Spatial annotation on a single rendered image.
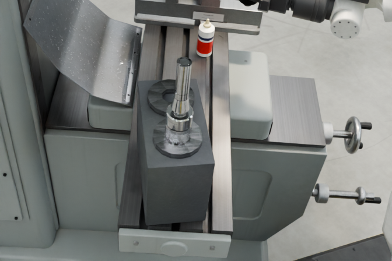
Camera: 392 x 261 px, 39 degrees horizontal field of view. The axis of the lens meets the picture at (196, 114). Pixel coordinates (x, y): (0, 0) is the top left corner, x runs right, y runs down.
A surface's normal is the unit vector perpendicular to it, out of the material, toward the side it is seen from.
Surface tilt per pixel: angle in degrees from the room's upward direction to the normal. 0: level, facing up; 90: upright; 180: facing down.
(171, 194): 90
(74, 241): 0
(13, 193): 88
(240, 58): 0
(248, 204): 90
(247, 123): 90
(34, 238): 80
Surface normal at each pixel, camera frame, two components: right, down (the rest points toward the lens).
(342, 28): -0.29, 0.80
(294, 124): 0.08, -0.68
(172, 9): -0.06, 0.73
